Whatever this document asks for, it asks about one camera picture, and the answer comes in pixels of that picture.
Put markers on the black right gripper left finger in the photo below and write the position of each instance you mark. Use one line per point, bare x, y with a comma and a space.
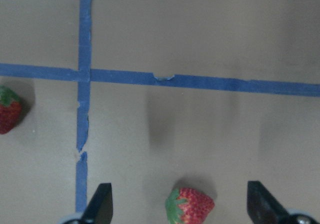
100, 207

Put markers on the red strawberry far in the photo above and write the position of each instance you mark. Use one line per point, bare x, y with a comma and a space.
10, 109

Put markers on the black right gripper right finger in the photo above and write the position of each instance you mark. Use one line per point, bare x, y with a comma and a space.
263, 208

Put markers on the red strawberry near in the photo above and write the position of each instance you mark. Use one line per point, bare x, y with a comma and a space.
188, 206

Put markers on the red strawberry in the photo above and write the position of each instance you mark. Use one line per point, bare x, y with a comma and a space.
188, 206
10, 109

